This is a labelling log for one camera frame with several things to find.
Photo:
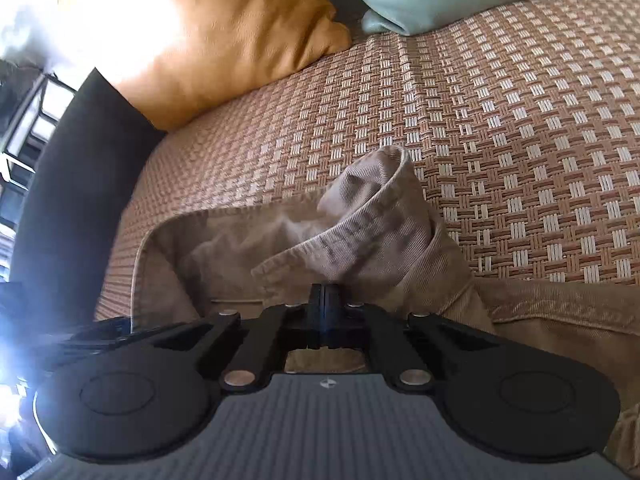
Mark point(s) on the woven sofa mat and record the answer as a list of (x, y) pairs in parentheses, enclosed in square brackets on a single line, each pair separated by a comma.
[(500, 135)]

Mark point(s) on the dark grey sofa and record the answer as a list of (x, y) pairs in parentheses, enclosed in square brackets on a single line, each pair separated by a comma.
[(75, 185)]

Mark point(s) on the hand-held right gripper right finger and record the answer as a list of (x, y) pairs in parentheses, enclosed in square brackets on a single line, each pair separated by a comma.
[(334, 320)]

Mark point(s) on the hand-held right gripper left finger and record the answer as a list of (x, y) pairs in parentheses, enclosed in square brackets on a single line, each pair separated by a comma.
[(317, 320)]

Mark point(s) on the orange cushion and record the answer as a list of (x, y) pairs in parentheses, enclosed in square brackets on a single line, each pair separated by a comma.
[(225, 35)]

